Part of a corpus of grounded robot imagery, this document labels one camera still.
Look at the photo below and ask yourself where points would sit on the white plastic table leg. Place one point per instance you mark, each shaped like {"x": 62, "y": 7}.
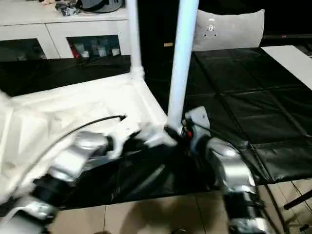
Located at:
{"x": 135, "y": 36}
{"x": 182, "y": 61}
{"x": 4, "y": 96}

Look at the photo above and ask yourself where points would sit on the white plastic table top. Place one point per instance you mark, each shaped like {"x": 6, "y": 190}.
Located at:
{"x": 73, "y": 109}

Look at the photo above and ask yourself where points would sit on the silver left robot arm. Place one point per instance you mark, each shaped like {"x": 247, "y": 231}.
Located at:
{"x": 83, "y": 146}

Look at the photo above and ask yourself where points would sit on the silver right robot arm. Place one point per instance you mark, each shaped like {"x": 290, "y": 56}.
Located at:
{"x": 231, "y": 161}

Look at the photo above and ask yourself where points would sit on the black work mat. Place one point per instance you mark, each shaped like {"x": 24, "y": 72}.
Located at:
{"x": 243, "y": 85}

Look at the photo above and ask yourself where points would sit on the small white cup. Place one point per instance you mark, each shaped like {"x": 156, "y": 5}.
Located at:
{"x": 115, "y": 51}

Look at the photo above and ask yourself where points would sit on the white patterned jar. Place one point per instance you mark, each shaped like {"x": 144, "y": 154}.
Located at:
{"x": 102, "y": 50}

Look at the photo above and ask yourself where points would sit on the grey cushion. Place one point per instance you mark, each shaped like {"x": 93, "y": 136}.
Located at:
{"x": 231, "y": 31}

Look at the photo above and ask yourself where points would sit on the black speaker with gold label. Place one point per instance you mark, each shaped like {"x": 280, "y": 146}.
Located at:
{"x": 158, "y": 24}

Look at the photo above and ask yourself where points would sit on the white flat panel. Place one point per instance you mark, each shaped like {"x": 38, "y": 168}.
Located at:
{"x": 290, "y": 63}

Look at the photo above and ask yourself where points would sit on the black stand leg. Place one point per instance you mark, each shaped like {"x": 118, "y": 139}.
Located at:
{"x": 297, "y": 201}

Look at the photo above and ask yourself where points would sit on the black rod with red dot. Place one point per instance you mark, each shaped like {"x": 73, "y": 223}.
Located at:
{"x": 287, "y": 37}

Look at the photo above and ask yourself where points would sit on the grey helmet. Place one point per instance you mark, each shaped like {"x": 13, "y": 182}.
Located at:
{"x": 102, "y": 5}

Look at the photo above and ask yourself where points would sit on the white sideboard with glass doors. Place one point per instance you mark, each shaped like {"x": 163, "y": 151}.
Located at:
{"x": 48, "y": 26}

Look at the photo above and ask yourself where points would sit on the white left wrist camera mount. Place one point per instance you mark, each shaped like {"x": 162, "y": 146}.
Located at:
{"x": 122, "y": 139}

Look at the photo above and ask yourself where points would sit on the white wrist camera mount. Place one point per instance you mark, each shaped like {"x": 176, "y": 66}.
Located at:
{"x": 198, "y": 117}
{"x": 122, "y": 139}

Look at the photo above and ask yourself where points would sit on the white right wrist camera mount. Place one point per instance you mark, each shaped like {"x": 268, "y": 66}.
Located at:
{"x": 198, "y": 117}

